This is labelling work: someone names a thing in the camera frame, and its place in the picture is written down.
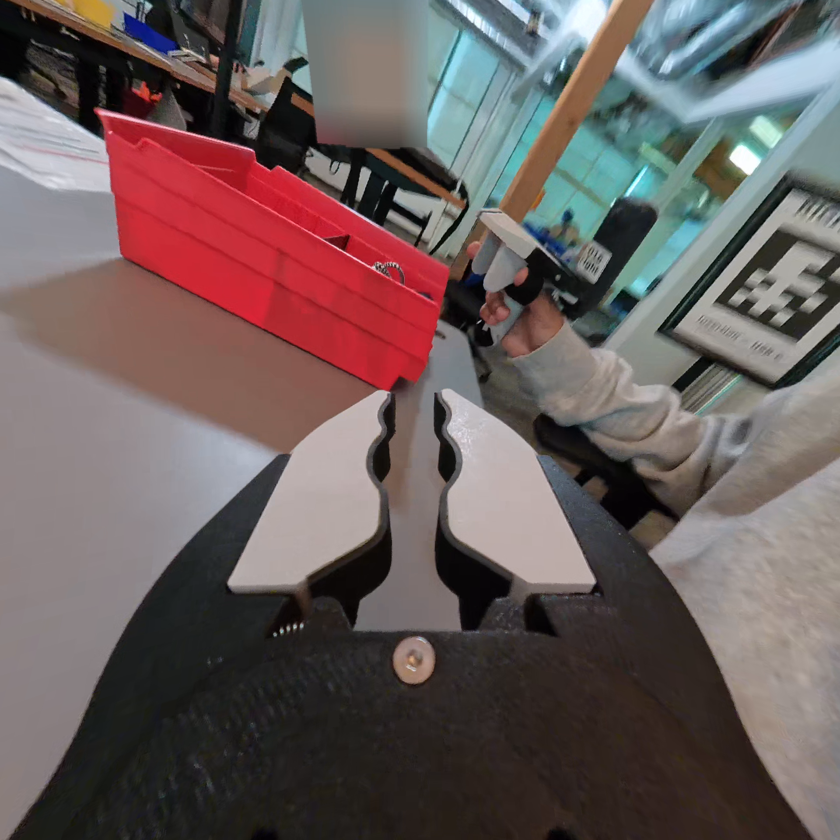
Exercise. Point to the black mesh chair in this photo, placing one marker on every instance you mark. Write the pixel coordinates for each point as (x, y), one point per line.
(285, 124)

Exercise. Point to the grey desk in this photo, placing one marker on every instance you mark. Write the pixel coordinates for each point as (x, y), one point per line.
(131, 407)

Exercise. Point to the person's right hand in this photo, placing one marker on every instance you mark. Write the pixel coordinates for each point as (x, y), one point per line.
(538, 325)

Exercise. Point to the person's right forearm grey sleeve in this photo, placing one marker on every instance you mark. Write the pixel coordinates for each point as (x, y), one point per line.
(610, 400)

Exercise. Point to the framed black white tag poster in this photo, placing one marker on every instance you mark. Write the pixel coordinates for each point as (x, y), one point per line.
(774, 282)

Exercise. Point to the wooden post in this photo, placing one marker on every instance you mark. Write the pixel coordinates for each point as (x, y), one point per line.
(564, 131)

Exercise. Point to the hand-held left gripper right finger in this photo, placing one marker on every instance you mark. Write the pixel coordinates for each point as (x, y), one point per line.
(512, 512)

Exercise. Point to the printed paper sheet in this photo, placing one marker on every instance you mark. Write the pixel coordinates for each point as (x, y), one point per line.
(46, 141)

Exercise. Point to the blue storage bin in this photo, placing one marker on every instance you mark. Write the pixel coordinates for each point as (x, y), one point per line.
(149, 34)

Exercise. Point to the yellow storage bin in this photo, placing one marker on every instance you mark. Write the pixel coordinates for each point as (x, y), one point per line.
(88, 10)

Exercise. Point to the large silver ventilation duct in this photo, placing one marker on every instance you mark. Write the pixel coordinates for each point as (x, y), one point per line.
(715, 33)

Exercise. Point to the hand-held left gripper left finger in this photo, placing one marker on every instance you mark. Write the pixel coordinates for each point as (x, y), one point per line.
(315, 505)

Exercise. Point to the red plastic bin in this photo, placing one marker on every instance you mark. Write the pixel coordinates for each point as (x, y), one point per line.
(216, 243)

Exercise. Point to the person's grey sweatshirt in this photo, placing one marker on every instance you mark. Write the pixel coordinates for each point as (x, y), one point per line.
(754, 590)

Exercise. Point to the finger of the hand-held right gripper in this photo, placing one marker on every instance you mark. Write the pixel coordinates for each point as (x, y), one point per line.
(508, 231)

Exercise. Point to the wooden workbench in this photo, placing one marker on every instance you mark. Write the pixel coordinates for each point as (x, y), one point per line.
(197, 75)

